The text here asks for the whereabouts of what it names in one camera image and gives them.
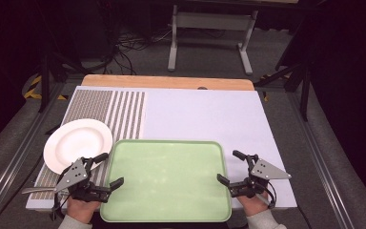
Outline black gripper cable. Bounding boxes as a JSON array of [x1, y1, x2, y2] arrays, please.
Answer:
[[255, 180, 278, 210], [50, 190, 72, 221]]

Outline black tripod stand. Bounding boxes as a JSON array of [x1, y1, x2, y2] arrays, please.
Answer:
[[37, 47, 89, 114], [253, 37, 313, 122]]

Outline person's right hand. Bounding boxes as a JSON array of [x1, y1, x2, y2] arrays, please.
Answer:
[[235, 190, 270, 218]]

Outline black floor cables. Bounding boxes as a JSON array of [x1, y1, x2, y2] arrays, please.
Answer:
[[99, 18, 174, 76]]

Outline grey metal stand frame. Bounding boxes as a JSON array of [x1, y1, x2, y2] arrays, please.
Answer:
[[167, 4, 259, 76]]

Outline striped woven placemat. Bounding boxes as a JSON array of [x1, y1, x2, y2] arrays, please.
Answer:
[[30, 89, 147, 201]]

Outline grey aluminium rail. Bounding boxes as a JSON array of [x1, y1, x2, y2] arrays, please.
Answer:
[[0, 81, 65, 225], [286, 91, 356, 229]]

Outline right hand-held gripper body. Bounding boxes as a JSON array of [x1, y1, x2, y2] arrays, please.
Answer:
[[228, 154, 293, 198]]

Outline white table mat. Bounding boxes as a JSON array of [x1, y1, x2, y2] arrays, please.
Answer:
[[25, 85, 298, 212]]

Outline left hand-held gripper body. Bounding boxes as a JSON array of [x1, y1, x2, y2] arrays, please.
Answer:
[[55, 156, 112, 203]]

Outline green plastic tray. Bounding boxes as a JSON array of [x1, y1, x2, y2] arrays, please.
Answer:
[[99, 138, 234, 224]]

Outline white round plate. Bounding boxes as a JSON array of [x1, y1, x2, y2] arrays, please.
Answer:
[[43, 118, 114, 176]]

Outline person's left hand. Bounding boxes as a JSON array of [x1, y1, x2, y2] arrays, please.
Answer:
[[66, 195, 102, 224]]

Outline yellow black hazard tape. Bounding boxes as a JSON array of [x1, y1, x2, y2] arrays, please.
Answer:
[[259, 73, 292, 103], [23, 73, 69, 101]]

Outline silver metal utensil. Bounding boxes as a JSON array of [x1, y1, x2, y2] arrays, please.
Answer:
[[21, 186, 60, 196]]

